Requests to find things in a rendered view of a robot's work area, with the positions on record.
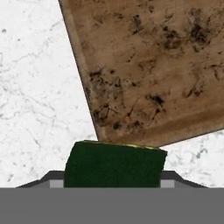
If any green sponge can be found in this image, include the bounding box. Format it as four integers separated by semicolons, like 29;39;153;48
63;140;168;189

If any brown wooden cutting board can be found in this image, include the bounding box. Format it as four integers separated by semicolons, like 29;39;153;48
57;0;224;149

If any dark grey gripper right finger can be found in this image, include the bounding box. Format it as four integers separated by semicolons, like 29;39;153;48
159;170;208;189

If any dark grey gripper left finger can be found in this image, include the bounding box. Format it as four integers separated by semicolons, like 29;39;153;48
17;170;66;189

